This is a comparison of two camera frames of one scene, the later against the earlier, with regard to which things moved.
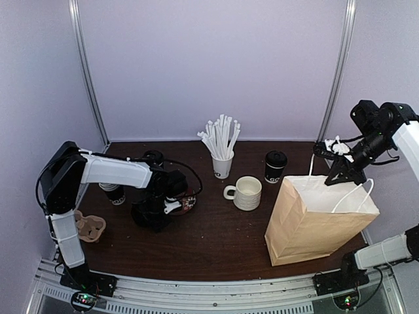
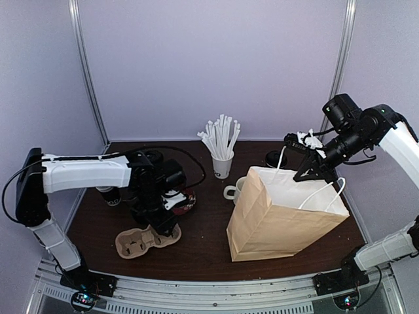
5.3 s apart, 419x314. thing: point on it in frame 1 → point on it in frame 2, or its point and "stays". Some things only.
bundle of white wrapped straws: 217,137 stays
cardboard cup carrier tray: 90,227 → 133,243
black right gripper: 342,171 → 319,169
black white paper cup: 275,163 stays
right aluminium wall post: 340,70 stays
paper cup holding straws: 222,167 stays
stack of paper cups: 114,194 stays
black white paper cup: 155,159 stays
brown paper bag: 311,218 → 276,214
